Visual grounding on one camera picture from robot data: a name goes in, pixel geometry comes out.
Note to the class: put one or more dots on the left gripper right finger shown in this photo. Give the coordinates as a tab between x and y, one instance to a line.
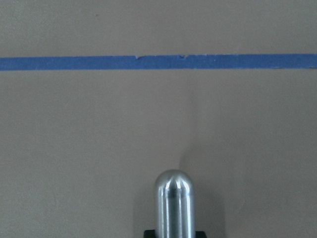
200	234

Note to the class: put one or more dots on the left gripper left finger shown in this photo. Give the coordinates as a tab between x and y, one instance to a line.
149	234

